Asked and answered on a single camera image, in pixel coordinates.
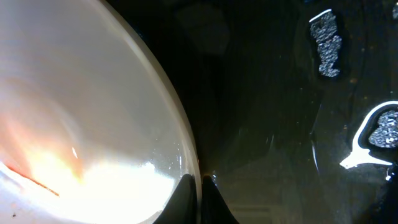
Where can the white plate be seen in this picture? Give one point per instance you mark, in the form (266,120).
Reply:
(92,130)

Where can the round black tray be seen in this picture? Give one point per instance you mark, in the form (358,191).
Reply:
(292,104)

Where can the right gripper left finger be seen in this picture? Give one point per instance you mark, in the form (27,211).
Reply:
(182,205)

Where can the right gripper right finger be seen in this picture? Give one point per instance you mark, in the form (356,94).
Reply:
(214,210)

